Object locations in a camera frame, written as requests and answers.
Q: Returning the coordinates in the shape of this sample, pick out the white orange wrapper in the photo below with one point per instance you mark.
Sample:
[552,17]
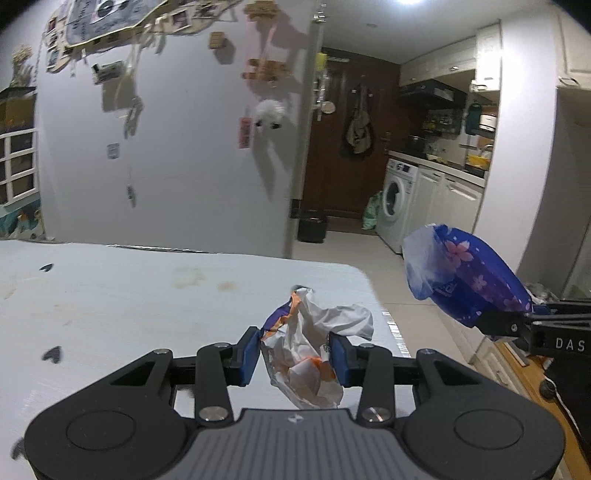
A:
[304,346]

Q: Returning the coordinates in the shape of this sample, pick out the small black bin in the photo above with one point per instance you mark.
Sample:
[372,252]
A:
[312,227]

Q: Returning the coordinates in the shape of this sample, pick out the black range hood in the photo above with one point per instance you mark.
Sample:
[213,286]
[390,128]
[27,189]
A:
[434,90]

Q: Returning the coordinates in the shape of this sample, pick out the wooden counter top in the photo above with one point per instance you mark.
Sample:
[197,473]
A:
[531,383]

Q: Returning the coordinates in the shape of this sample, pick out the white plush toy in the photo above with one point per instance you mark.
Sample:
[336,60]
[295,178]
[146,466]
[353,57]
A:
[268,114]

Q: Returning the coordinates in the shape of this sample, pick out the green plastic bag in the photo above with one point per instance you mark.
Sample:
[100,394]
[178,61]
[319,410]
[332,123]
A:
[373,212]

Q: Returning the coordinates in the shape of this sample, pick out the brown door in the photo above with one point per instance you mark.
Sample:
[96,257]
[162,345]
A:
[341,184]

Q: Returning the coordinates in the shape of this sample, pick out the round white door ornament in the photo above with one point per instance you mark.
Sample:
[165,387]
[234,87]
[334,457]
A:
[328,107]

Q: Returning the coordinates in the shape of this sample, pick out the white kitchen cabinets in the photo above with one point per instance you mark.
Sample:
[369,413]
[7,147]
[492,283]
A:
[455,207]

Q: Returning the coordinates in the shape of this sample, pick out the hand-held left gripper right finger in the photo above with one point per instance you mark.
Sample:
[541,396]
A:
[340,362]

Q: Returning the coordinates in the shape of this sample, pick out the hanging beige bag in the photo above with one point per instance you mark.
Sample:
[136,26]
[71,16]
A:
[359,129]

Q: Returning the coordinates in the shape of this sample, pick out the small wooden block ornament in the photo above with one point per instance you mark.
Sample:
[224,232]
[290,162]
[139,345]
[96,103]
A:
[218,40]

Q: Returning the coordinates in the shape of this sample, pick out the pink tag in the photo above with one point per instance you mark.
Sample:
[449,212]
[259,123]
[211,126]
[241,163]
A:
[244,133]

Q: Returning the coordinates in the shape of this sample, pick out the printed cloth wall hanging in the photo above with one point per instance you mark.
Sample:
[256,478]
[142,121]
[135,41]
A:
[111,21]

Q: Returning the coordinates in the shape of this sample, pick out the dried flower vase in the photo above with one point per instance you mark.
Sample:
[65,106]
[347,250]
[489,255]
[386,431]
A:
[22,64]

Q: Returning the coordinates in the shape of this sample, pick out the white refrigerator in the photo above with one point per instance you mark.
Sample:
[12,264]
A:
[304,138]

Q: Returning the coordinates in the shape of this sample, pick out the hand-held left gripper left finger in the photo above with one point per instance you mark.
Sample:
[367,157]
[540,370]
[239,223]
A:
[250,357]

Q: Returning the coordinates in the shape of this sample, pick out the white washing machine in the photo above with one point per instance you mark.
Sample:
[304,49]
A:
[397,203]

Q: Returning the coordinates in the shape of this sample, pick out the yellow fridge clip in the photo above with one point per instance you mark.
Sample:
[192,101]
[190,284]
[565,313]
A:
[321,61]

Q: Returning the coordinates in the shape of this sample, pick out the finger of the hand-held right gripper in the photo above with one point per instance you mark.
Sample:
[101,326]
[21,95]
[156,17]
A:
[563,307]
[505,325]

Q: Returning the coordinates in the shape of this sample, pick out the small hanging tag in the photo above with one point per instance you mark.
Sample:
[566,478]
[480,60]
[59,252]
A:
[131,194]

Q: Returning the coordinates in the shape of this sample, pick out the white drawer cabinet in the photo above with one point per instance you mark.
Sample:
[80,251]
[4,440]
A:
[489,364]

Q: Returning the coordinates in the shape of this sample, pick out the long wooden block ornament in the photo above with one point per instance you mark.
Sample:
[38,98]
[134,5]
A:
[265,69]

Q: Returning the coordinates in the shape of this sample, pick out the blue floral tissue packet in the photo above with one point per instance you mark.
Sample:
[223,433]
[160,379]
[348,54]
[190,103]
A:
[461,272]

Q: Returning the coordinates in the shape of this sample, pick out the dark cloth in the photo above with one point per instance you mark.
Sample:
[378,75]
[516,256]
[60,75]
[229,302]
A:
[572,397]

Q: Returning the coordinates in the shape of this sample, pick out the framed photo card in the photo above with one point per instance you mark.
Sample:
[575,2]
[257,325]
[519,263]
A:
[108,72]

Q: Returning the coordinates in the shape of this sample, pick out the small wall card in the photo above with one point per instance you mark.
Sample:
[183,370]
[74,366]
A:
[113,151]

